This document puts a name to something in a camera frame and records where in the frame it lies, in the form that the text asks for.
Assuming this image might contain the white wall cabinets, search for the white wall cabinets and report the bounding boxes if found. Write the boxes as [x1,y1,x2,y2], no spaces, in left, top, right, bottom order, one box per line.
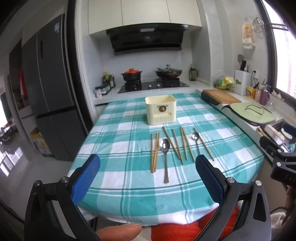
[88,0,203,36]

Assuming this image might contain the grey refrigerator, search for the grey refrigerator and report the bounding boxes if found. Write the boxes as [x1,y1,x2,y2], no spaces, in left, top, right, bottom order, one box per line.
[22,13,93,162]

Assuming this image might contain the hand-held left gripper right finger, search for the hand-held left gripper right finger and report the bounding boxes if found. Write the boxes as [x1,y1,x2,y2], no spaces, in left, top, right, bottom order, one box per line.
[195,155,272,241]

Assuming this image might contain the purple bottle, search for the purple bottle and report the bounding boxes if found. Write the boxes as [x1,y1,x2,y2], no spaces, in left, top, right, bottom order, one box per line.
[259,90,270,106]

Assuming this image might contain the person's left hand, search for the person's left hand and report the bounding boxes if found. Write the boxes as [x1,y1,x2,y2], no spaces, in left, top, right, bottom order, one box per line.
[96,224,142,241]

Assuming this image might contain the black gas stove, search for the black gas stove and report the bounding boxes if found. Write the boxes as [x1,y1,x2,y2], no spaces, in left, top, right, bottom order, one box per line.
[118,77,190,94]

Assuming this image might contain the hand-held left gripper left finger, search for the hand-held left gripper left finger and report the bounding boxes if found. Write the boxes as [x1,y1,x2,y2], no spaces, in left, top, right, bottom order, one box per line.
[24,153,101,241]

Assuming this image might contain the orange garment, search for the orange garment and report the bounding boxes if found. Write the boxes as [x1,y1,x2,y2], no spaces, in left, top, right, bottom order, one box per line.
[149,207,240,241]

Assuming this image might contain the cream plastic utensil box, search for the cream plastic utensil box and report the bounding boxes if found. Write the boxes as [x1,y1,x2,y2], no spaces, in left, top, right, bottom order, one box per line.
[145,95,176,126]

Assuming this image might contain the white cutlery holder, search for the white cutlery holder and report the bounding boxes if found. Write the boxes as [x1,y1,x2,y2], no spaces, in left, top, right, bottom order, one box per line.
[234,69,251,96]

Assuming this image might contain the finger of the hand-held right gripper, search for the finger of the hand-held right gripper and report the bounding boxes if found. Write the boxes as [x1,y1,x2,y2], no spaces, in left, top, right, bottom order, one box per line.
[259,137,287,163]
[282,123,296,139]

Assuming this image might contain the black range hood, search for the black range hood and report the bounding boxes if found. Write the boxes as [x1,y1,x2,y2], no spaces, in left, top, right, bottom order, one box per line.
[106,23,189,56]

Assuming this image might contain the green pan lid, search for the green pan lid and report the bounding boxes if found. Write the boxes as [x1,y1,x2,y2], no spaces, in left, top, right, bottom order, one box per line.
[230,102,277,124]

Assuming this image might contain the teal white checked tablecloth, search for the teal white checked tablecloth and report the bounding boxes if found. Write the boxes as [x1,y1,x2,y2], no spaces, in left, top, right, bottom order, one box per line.
[67,93,265,226]

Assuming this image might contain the small steel spoon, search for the small steel spoon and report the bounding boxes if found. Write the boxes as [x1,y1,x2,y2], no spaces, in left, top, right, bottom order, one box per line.
[191,132,201,155]

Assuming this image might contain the sauce bottles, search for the sauce bottles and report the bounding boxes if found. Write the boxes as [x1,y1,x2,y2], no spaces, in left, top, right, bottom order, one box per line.
[103,71,116,89]

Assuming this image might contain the hanging printed bag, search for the hanging printed bag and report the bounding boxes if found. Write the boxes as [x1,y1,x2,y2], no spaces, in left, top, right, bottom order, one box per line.
[241,22,257,49]

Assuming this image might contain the wok with glass lid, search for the wok with glass lid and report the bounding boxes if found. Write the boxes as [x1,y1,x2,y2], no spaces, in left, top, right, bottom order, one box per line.
[155,65,183,80]

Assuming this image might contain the beige dish rag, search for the beige dish rag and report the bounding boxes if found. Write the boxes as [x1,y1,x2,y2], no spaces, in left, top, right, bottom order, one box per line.
[256,125,285,144]

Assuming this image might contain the yellow cardboard box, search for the yellow cardboard box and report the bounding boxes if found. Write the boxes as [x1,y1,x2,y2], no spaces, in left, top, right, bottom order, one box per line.
[30,128,53,156]

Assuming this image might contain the garlic bulbs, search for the garlic bulbs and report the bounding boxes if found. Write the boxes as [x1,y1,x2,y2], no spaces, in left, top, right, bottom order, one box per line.
[270,89,285,100]

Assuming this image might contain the wooden cutting board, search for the wooden cutting board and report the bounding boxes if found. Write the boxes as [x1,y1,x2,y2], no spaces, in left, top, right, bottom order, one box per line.
[204,89,242,105]

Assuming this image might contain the hanging metal steamer rack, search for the hanging metal steamer rack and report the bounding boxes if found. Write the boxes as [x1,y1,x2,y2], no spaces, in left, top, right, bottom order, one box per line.
[253,17,267,38]

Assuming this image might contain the window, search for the window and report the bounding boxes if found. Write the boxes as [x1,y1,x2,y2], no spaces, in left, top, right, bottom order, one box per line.
[259,0,296,99]

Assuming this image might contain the black pot orange lid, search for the black pot orange lid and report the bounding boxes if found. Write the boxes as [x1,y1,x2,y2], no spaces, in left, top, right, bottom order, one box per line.
[121,68,143,83]

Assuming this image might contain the black door frame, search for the black door frame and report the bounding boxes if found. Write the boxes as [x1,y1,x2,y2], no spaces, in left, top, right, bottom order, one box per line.
[62,0,95,126]

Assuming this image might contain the plastic bag with sponges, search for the plastic bag with sponges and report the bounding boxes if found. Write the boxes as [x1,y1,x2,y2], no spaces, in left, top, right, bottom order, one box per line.
[214,71,237,92]

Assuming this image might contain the large steel spoon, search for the large steel spoon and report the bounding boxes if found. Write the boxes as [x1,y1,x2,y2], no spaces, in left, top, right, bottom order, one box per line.
[159,138,171,184]

